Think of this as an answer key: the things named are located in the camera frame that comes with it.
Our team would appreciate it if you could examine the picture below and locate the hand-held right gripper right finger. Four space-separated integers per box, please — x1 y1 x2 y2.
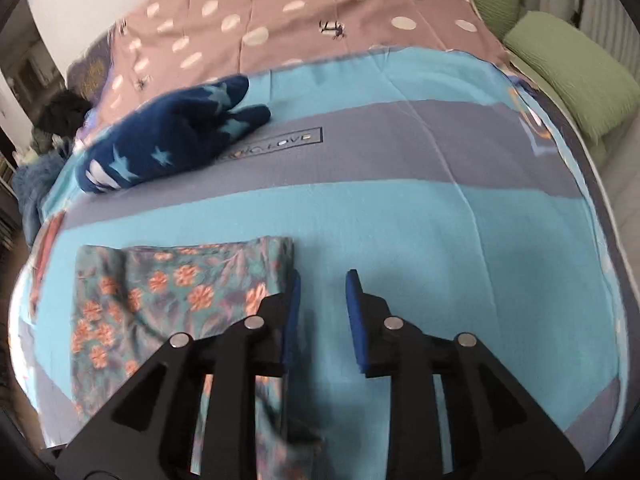
345 269 586 480

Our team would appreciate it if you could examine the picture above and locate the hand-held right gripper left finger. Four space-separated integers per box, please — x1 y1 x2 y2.
54 269 303 480

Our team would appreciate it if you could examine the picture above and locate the floral teal garment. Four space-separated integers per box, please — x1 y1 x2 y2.
70 236 326 480

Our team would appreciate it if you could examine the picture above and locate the dark clothes pile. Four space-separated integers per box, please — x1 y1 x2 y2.
32 92 94 147

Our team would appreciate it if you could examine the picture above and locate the blue grey striped bed sheet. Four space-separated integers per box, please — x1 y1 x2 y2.
7 47 631 461

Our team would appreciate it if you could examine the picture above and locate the navy star print garment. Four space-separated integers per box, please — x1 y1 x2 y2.
75 74 273 195

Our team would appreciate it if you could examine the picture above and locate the pink polka dot blanket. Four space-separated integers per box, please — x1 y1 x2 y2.
82 0 516 128

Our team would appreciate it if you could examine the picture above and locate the blue fuzzy blanket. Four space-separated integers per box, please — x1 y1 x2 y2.
12 152 72 242

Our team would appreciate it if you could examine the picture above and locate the purple patterned pillow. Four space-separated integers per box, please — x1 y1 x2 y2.
66 30 115 107

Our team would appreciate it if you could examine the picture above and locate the white radiator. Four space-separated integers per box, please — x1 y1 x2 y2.
520 0 637 73

